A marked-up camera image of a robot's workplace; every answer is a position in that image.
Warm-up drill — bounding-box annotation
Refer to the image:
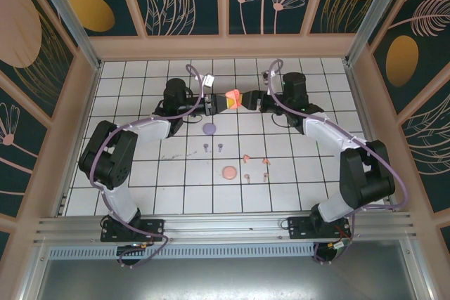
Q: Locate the slotted grey cable duct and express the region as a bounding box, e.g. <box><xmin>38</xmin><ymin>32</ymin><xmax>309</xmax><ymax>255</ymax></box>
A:
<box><xmin>47</xmin><ymin>246</ymin><xmax>317</xmax><ymax>259</ymax></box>

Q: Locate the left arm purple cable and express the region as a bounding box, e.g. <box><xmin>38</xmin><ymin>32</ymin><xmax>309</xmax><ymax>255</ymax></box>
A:
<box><xmin>89</xmin><ymin>64</ymin><xmax>212</xmax><ymax>269</ymax></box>

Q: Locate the aluminium mounting rail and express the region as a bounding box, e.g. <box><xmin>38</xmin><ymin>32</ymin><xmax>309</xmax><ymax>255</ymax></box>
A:
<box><xmin>33</xmin><ymin>212</ymin><xmax>418</xmax><ymax>244</ymax></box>

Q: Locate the right aluminium corner post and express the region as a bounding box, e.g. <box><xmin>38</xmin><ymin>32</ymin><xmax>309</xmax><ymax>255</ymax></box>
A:
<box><xmin>344</xmin><ymin>0</ymin><xmax>419</xmax><ymax>65</ymax></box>

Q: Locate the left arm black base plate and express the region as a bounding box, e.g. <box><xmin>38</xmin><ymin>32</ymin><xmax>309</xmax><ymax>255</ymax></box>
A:
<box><xmin>101</xmin><ymin>218</ymin><xmax>166</xmax><ymax>243</ymax></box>

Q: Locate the pink round earbud charging case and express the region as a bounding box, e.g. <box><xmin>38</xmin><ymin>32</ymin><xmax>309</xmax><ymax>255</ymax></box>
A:
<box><xmin>221</xmin><ymin>165</ymin><xmax>238</xmax><ymax>181</ymax></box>

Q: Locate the left aluminium corner post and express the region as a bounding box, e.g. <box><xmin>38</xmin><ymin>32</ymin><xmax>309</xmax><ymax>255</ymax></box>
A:
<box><xmin>27</xmin><ymin>0</ymin><xmax>103</xmax><ymax>71</ymax></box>

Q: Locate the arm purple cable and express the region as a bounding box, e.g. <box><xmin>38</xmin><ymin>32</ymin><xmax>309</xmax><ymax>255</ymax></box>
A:
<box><xmin>269</xmin><ymin>59</ymin><xmax>409</xmax><ymax>266</ymax></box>
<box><xmin>89</xmin><ymin>64</ymin><xmax>212</xmax><ymax>269</ymax></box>

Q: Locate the grey metal sheet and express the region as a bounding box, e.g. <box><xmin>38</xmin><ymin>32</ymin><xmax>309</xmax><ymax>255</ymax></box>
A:
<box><xmin>34</xmin><ymin>256</ymin><xmax>419</xmax><ymax>300</ymax></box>

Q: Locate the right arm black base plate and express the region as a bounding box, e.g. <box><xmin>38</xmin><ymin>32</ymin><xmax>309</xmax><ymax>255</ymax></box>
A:
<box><xmin>287</xmin><ymin>216</ymin><xmax>352</xmax><ymax>240</ymax></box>

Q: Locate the aluminium corner post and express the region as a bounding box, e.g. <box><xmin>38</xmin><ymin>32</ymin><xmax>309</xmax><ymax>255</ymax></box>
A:
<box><xmin>27</xmin><ymin>0</ymin><xmax>103</xmax><ymax>71</ymax></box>
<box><xmin>344</xmin><ymin>0</ymin><xmax>419</xmax><ymax>65</ymax></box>

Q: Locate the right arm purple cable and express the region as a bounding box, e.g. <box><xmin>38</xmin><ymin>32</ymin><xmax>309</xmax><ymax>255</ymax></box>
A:
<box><xmin>269</xmin><ymin>59</ymin><xmax>409</xmax><ymax>266</ymax></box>

